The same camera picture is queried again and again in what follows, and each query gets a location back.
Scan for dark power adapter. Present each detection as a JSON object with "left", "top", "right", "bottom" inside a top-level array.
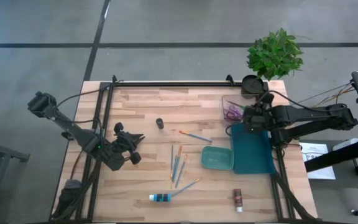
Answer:
[{"left": 61, "top": 179, "right": 83, "bottom": 200}]

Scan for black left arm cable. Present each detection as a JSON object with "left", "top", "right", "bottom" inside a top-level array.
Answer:
[{"left": 56, "top": 79, "right": 124, "bottom": 108}]

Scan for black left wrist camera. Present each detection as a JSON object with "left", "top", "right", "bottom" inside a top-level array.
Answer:
[{"left": 129, "top": 151, "right": 142, "bottom": 166}]

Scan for brown paint bottle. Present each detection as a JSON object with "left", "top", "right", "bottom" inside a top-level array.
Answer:
[{"left": 232, "top": 189, "right": 244, "bottom": 213}]

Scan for black plant pot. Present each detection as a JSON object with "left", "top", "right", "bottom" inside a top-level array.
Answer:
[{"left": 241, "top": 74, "right": 265, "bottom": 100}]

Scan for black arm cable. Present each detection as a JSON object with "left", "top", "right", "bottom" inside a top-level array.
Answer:
[
  {"left": 56, "top": 79, "right": 124, "bottom": 108},
  {"left": 225, "top": 90, "right": 332, "bottom": 138}
]

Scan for coloured wire bundle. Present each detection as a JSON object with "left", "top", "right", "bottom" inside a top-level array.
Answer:
[{"left": 290, "top": 81, "right": 356, "bottom": 108}]

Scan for clear plastic container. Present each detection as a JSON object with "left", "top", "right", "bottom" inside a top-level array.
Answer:
[{"left": 219, "top": 94, "right": 262, "bottom": 125}]

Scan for blue flat tray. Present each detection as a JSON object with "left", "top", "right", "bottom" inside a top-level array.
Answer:
[{"left": 230, "top": 123, "right": 276, "bottom": 175}]

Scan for blue paint bottle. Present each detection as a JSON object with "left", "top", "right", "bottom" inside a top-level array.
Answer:
[{"left": 149, "top": 193, "right": 172, "bottom": 202}]

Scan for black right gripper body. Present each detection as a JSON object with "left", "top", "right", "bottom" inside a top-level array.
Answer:
[{"left": 242, "top": 104, "right": 275, "bottom": 133}]

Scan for purple scissors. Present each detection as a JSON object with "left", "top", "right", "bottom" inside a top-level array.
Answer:
[{"left": 224, "top": 105, "right": 244, "bottom": 123}]

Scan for teal plastic bin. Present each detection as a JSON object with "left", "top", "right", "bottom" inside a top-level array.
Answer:
[{"left": 201, "top": 146, "right": 234, "bottom": 171}]

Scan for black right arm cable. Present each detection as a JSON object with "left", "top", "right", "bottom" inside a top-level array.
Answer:
[{"left": 225, "top": 90, "right": 332, "bottom": 138}]

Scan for green artificial plant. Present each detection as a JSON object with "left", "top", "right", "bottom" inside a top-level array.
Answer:
[{"left": 246, "top": 27, "right": 305, "bottom": 82}]

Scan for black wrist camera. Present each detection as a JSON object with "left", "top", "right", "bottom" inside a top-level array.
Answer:
[
  {"left": 129, "top": 151, "right": 142, "bottom": 166},
  {"left": 261, "top": 92, "right": 275, "bottom": 105}
]

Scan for black cable bundle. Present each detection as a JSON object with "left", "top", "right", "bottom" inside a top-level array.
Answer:
[{"left": 50, "top": 149, "right": 102, "bottom": 222}]

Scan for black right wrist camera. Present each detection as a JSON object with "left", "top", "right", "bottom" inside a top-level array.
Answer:
[{"left": 261, "top": 92, "right": 275, "bottom": 105}]

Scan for black table frame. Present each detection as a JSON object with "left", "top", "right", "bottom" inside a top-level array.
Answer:
[{"left": 75, "top": 79, "right": 318, "bottom": 222}]

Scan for white box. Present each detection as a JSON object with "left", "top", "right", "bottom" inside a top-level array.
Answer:
[{"left": 333, "top": 138, "right": 358, "bottom": 152}]

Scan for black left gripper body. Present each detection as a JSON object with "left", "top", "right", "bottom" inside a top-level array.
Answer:
[{"left": 114, "top": 122, "right": 132, "bottom": 159}]

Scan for white paper sheet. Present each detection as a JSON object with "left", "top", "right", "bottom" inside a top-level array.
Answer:
[{"left": 299, "top": 142, "right": 337, "bottom": 180}]

